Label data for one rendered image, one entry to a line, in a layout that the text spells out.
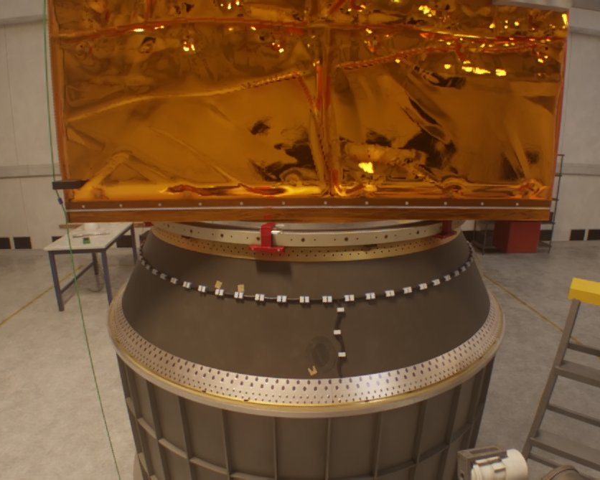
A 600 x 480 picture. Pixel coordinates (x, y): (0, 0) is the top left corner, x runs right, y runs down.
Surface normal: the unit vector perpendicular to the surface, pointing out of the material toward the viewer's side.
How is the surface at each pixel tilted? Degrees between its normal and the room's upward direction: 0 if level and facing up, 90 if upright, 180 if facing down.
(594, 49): 90
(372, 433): 90
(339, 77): 82
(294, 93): 87
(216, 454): 90
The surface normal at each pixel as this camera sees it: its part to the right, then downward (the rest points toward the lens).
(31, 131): 0.06, 0.26
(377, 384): 0.15, -0.53
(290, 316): -0.07, -0.22
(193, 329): -0.39, -0.25
